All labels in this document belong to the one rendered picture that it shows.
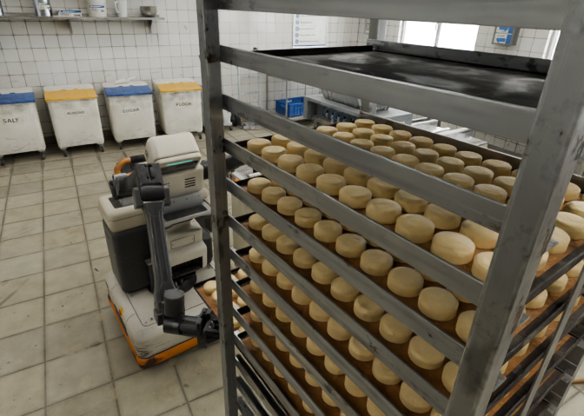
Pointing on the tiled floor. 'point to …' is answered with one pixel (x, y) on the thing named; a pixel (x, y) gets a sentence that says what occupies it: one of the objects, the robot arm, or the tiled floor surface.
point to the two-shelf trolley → (286, 101)
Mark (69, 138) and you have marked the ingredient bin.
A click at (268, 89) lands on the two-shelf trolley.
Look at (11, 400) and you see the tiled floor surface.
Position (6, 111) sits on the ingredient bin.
